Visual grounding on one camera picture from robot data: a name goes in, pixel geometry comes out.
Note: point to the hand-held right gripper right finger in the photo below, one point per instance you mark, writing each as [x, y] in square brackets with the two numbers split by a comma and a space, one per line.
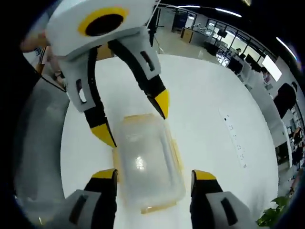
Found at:
[214, 210]

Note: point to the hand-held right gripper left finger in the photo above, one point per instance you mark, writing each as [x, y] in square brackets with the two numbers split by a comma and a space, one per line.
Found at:
[88, 210]

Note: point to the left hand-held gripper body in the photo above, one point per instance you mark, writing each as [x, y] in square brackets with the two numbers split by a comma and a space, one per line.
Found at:
[66, 33]

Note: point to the clear plastic box yellow buckles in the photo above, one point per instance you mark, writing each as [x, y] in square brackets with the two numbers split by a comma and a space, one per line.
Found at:
[147, 167]

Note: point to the brown box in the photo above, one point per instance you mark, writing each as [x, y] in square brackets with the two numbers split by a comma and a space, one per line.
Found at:
[106, 52]

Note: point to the yellow wooden cabinet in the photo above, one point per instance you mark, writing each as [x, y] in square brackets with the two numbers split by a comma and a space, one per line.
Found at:
[186, 35]

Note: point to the green potted plant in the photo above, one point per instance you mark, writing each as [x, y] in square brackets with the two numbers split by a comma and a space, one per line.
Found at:
[276, 212]

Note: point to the white table power strip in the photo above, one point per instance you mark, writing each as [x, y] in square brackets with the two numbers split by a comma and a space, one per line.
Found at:
[234, 143]

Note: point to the white wall screen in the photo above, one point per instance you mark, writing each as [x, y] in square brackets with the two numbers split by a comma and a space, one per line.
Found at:
[271, 68]

